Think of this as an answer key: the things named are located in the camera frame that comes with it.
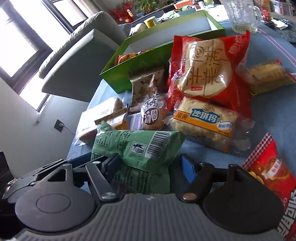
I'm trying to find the small orange snack pack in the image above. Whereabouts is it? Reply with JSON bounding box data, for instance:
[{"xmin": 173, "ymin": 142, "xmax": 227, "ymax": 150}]
[{"xmin": 95, "ymin": 108, "xmax": 129, "ymax": 130}]

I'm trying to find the corn cob snack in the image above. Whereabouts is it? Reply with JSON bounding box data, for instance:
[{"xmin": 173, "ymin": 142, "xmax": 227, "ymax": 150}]
[{"xmin": 243, "ymin": 59, "xmax": 295, "ymax": 95}]

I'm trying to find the dark marble side table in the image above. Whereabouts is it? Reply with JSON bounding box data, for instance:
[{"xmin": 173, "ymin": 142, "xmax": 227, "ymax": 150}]
[{"xmin": 261, "ymin": 9, "xmax": 295, "ymax": 45}]

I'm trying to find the red orange chip bag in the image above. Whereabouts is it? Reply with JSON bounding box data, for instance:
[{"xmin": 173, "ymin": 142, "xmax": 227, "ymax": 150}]
[{"xmin": 242, "ymin": 133, "xmax": 295, "ymax": 240}]

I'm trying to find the beige patterned snack bag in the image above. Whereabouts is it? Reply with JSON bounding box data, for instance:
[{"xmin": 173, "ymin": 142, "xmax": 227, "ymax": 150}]
[{"xmin": 129, "ymin": 69, "xmax": 165, "ymax": 113}]

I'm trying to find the red yellow noodle snack bag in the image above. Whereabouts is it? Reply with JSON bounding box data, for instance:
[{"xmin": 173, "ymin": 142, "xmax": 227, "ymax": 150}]
[{"xmin": 114, "ymin": 53, "xmax": 138, "ymax": 65}]

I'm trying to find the clear bread loaf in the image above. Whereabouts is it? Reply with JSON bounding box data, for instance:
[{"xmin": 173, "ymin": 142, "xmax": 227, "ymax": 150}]
[{"xmin": 75, "ymin": 97, "xmax": 123, "ymax": 144}]

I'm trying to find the yellow label sachima pack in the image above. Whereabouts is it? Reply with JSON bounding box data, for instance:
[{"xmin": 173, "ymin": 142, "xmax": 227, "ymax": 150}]
[{"xmin": 164, "ymin": 97, "xmax": 254, "ymax": 153}]

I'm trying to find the red rice cracker bag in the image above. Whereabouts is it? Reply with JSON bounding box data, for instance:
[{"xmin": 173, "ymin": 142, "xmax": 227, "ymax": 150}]
[{"xmin": 166, "ymin": 31, "xmax": 251, "ymax": 118}]

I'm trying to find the wall power socket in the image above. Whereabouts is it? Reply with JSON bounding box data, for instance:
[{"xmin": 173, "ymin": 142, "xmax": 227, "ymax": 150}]
[{"xmin": 54, "ymin": 120, "xmax": 64, "ymax": 132}]

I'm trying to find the grey sofa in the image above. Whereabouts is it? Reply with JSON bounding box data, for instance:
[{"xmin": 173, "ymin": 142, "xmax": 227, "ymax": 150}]
[{"xmin": 39, "ymin": 11, "xmax": 126, "ymax": 102}]

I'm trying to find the round pastry black label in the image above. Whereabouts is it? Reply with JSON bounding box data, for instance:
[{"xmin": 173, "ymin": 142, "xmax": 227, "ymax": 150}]
[{"xmin": 140, "ymin": 95, "xmax": 168, "ymax": 131}]

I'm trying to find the yellow white can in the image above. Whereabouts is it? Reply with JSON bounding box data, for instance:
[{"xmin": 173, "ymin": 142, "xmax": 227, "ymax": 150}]
[{"xmin": 144, "ymin": 16, "xmax": 159, "ymax": 29}]

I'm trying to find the clear glass mug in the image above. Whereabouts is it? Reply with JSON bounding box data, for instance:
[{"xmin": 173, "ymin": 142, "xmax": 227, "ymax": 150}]
[{"xmin": 222, "ymin": 0, "xmax": 261, "ymax": 34}]

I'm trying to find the green snack bag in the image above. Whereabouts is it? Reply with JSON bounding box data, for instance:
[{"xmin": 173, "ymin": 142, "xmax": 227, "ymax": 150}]
[{"xmin": 91, "ymin": 121, "xmax": 185, "ymax": 194}]

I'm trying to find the green cardboard box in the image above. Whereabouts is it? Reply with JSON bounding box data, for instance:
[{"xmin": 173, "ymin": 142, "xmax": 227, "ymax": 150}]
[{"xmin": 100, "ymin": 11, "xmax": 225, "ymax": 93}]

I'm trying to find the red flower decoration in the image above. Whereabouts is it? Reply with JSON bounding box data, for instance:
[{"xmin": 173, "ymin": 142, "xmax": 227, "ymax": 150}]
[{"xmin": 109, "ymin": 1, "xmax": 134, "ymax": 24}]

